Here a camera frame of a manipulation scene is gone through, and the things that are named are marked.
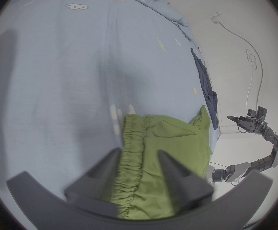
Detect green shorts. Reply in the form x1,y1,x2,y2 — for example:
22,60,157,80
101,104,213,219

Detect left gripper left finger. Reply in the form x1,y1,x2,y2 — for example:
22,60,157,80
64,148,124,203

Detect dark blue garment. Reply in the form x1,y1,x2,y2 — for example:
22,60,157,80
190,48,219,130

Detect bed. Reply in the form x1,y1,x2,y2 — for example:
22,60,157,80
0,0,265,201

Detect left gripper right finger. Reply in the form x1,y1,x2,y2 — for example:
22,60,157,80
158,149,213,219

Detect pale blue quilt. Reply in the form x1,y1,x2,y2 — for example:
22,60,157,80
98,0,192,42

